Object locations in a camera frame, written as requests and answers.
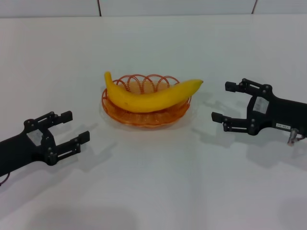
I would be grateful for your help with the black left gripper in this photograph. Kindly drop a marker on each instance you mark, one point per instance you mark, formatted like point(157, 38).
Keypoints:
point(19, 151)

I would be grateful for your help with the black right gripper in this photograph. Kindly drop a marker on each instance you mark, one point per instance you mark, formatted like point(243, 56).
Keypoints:
point(287, 110)

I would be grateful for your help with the yellow banana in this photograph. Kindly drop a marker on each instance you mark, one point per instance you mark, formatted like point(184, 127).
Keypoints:
point(144, 100)

